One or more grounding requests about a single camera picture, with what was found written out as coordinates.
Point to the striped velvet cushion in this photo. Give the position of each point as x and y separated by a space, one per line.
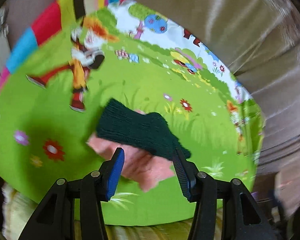
145 232

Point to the rainbow striped sheet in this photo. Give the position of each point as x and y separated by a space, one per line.
45 22

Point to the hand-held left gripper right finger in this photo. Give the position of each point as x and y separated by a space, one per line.
183 180

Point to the salmon pink fleece cloth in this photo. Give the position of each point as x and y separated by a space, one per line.
140 165

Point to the dark green knit sock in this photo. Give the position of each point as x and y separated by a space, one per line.
135 127

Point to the green cartoon printed blanket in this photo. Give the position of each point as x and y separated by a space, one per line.
52 110

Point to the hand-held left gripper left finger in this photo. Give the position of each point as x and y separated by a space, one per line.
115 172

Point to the beige curtain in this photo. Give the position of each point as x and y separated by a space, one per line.
227 17

